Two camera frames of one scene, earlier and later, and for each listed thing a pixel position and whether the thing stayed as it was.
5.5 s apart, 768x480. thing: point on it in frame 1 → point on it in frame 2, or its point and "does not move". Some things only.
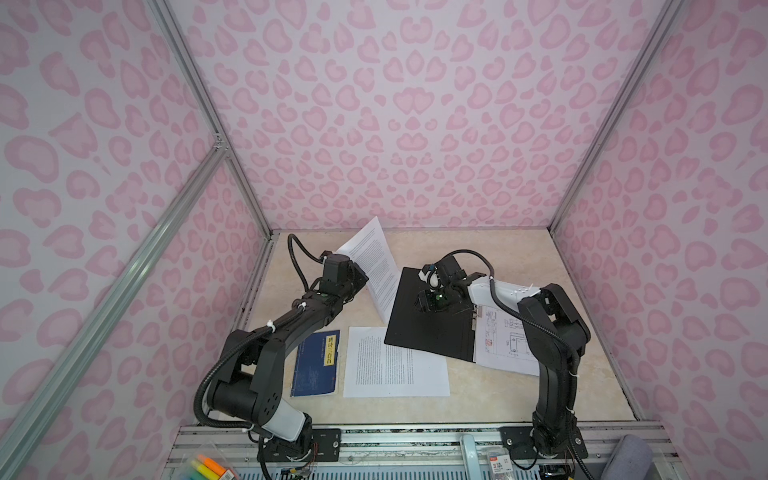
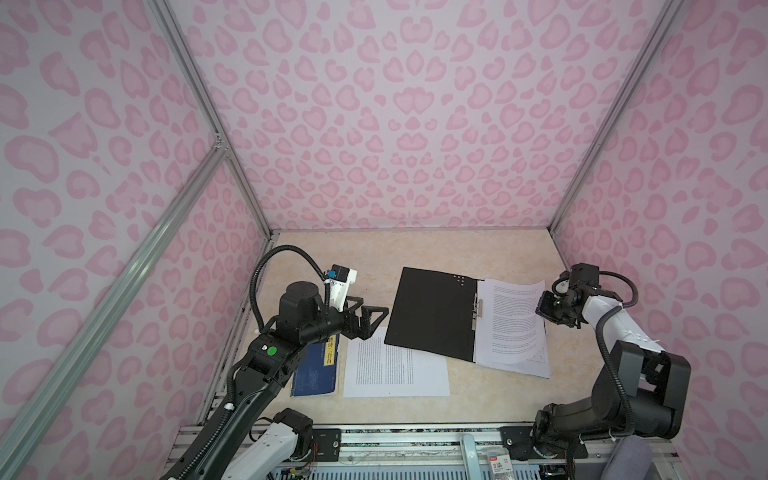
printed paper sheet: [375, 369] does not move
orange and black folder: [448, 331] does not move
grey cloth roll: [631, 459] does not move
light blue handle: [470, 456] does not move
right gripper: [426, 302] → [544, 309]
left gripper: [359, 276] → [366, 329]
